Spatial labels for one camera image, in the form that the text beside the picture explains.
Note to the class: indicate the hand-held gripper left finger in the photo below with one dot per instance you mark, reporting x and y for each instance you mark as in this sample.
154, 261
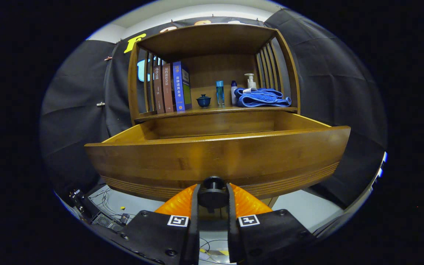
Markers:
195, 235

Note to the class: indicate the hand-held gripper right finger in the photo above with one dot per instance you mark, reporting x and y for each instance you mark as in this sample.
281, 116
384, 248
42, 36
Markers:
233, 239

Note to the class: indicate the wooden drawer with black knob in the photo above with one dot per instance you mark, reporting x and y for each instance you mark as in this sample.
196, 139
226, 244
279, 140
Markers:
215, 154

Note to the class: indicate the wooden countertop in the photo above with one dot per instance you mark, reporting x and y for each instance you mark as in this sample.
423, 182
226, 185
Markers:
197, 110

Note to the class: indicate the wooden cabinet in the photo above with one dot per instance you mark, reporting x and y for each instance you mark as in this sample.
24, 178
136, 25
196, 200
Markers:
212, 40

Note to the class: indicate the gray mesh box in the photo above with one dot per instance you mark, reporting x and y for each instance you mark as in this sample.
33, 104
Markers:
103, 219

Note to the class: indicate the black electronic device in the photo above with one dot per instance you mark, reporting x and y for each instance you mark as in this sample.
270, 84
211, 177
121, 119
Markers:
77, 198

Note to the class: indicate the dark blue lidded teacup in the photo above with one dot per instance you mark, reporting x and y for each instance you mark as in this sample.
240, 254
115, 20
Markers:
203, 101

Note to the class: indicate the folded blue towel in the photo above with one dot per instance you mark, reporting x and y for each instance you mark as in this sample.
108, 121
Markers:
261, 98

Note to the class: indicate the clear blue bottle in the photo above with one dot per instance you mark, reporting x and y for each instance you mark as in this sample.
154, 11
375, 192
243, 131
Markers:
220, 94

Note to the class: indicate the white bottle with blue cap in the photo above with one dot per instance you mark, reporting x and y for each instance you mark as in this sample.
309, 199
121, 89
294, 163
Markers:
233, 94

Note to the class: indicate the thick brown book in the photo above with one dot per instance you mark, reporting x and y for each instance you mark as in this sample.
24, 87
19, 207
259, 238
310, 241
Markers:
168, 90

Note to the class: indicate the blue book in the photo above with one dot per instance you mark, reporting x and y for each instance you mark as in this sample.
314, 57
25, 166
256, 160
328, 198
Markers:
179, 88

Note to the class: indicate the thin brown book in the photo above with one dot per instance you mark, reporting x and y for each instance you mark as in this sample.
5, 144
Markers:
158, 92

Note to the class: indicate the white pump bottle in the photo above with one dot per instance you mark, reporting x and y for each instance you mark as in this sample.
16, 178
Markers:
250, 81

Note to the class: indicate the black backdrop cloth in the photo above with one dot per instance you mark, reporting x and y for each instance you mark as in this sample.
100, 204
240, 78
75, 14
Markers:
76, 110

